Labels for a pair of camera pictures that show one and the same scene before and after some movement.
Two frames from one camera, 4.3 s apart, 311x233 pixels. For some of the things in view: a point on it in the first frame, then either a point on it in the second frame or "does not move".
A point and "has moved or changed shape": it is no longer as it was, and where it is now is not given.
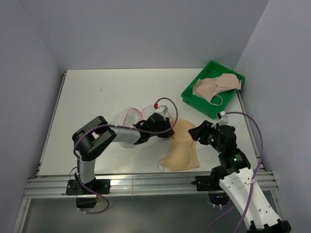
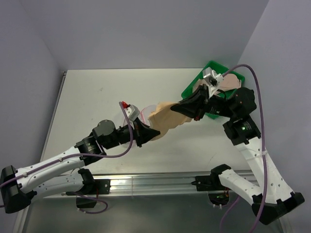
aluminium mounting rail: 41,185 does not move
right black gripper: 201,130 -> 194,105
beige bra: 181,154 has moved or changed shape
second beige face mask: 211,88 does not move
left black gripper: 168,133 -> 143,133
